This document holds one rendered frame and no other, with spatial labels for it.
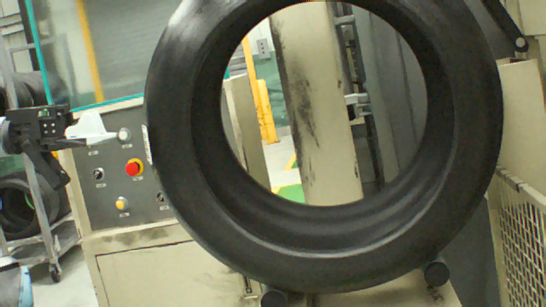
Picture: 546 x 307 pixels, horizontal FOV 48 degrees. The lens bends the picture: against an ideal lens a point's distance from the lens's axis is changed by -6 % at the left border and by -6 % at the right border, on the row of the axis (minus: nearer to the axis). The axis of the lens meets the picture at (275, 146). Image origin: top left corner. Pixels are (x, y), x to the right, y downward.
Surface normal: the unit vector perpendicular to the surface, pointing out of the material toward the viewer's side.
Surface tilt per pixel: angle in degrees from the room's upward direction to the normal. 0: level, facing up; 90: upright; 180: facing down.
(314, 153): 90
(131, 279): 90
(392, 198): 81
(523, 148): 90
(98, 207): 90
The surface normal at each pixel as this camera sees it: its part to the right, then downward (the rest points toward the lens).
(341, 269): -0.05, 0.33
